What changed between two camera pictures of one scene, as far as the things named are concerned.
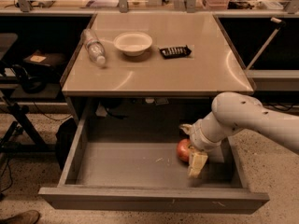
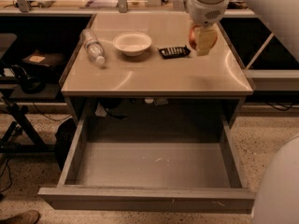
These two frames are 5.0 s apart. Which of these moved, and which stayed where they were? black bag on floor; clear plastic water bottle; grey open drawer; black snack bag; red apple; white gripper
Moved: white gripper; red apple
Stayed: black snack bag; black bag on floor; clear plastic water bottle; grey open drawer
